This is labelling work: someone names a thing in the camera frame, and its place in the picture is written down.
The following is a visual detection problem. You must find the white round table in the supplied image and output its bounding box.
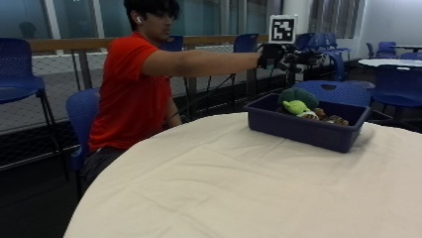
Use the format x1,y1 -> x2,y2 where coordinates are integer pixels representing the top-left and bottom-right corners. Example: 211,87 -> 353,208
357,58 -> 422,69

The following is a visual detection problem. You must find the white marker cube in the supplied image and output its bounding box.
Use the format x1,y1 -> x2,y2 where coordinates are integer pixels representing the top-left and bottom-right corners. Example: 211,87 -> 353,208
268,14 -> 300,45

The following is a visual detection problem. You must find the green plush toy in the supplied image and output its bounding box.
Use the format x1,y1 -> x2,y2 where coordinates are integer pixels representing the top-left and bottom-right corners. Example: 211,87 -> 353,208
277,87 -> 321,121

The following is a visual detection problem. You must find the brown striped plush toy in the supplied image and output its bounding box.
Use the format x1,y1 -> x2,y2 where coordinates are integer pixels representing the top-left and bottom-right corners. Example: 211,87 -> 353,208
313,107 -> 352,127

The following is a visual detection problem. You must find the the person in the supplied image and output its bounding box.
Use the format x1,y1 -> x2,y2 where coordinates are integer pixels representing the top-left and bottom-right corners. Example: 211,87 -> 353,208
80,0 -> 264,189

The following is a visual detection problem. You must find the blue plastic bin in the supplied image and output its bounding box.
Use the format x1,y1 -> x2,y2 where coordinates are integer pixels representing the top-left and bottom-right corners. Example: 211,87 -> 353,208
243,92 -> 373,155

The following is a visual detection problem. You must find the cream tablecloth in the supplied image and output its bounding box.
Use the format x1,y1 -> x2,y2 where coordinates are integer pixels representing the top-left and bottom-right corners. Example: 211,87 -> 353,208
64,112 -> 422,238

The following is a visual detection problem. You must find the blue chair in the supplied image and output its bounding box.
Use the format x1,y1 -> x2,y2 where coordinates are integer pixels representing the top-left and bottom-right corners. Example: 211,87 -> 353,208
159,35 -> 185,53
231,33 -> 261,54
365,41 -> 400,60
66,87 -> 103,199
292,79 -> 373,108
0,37 -> 71,181
295,32 -> 353,82
398,52 -> 422,61
368,63 -> 422,117

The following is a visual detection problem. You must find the black cable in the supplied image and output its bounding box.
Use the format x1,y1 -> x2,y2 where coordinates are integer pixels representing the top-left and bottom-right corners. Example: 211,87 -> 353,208
169,72 -> 236,122

